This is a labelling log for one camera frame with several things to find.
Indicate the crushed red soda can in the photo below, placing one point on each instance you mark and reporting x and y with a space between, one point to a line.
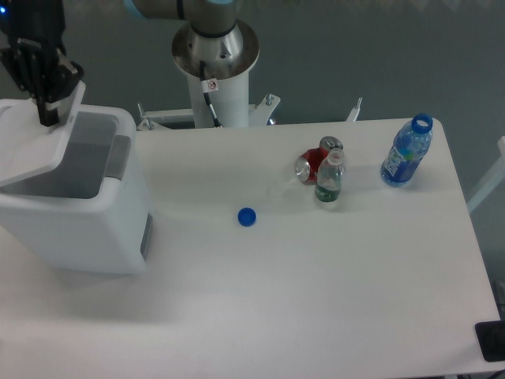
306 166

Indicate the white metal base frame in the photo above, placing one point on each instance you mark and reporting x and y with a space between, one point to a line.
260 114

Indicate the blue drink bottle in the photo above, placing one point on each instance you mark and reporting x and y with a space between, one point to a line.
409 147

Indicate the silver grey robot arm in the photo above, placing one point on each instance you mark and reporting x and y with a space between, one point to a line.
209 18

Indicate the black device at edge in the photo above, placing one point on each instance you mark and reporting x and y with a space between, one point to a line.
490 335

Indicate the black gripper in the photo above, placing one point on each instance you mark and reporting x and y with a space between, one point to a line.
46 73

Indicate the blue bottle cap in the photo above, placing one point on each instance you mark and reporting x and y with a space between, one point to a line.
246 216

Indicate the clear green-label plastic bottle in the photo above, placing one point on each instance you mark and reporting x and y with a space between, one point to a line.
329 176

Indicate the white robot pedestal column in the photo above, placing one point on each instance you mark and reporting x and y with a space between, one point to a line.
217 70

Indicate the white trash can lid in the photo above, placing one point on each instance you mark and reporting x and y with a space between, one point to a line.
29 148

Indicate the white trash can body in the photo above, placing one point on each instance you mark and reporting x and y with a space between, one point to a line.
91 213

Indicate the white frame at right edge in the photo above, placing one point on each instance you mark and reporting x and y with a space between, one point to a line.
488 182

